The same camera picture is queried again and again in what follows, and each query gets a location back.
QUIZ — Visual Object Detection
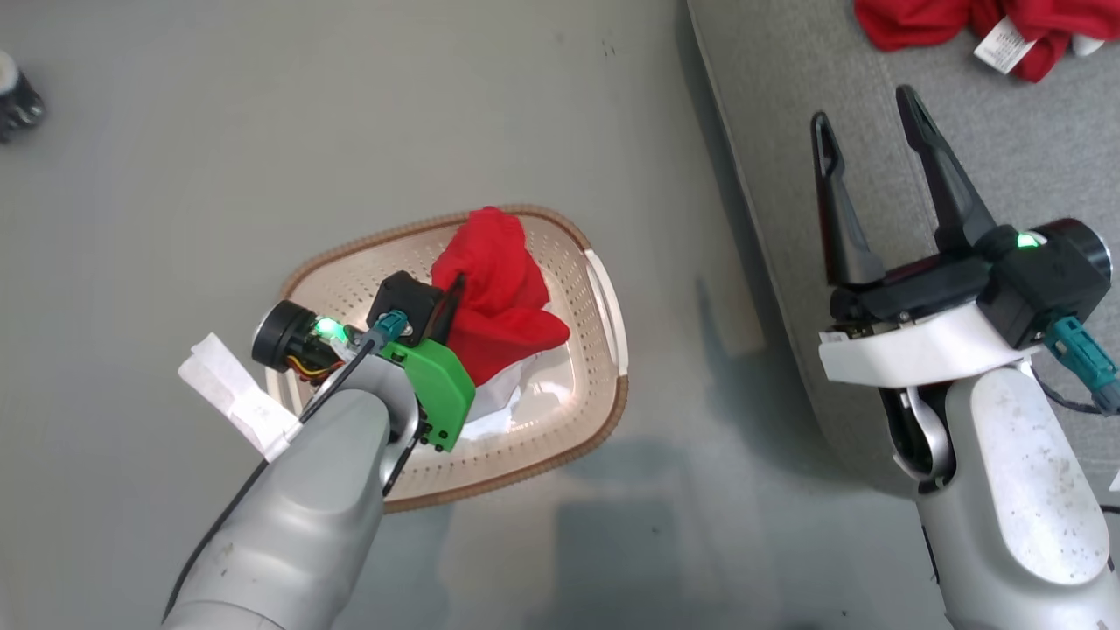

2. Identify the grey fabric sofa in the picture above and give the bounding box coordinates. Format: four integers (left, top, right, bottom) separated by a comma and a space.
687, 0, 1120, 500

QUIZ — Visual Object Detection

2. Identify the white paper tag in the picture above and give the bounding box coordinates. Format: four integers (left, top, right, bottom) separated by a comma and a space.
178, 332, 303, 463

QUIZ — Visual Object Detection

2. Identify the red garment with white stripes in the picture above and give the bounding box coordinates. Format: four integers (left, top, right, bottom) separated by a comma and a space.
430, 206, 571, 441

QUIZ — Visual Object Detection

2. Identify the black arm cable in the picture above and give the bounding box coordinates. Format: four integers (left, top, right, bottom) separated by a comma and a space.
1032, 367, 1105, 417
164, 341, 382, 613

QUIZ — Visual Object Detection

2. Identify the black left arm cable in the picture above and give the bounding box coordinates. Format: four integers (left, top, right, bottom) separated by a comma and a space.
164, 341, 382, 613

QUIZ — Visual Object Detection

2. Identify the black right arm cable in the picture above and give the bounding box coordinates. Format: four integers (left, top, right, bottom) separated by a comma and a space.
1032, 367, 1105, 417

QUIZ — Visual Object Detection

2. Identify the beige perforated laundry basket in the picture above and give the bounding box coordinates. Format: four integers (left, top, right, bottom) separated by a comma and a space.
265, 204, 631, 515

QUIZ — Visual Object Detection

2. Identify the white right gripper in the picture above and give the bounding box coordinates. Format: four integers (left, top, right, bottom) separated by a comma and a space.
810, 84, 1047, 384

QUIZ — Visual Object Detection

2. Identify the teal left camera connector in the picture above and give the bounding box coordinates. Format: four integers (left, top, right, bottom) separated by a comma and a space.
360, 309, 412, 353

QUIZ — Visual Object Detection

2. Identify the red garment with white panel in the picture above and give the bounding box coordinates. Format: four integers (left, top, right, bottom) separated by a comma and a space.
853, 0, 1120, 84

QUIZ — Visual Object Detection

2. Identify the teal right camera connector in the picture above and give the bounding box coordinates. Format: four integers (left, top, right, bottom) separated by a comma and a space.
1046, 315, 1120, 417

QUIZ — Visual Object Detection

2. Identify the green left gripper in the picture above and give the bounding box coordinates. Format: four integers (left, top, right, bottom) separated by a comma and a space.
381, 273, 478, 452

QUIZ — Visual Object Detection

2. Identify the teal camera connector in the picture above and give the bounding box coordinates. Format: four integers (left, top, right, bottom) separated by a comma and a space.
360, 309, 412, 353
1046, 315, 1120, 417

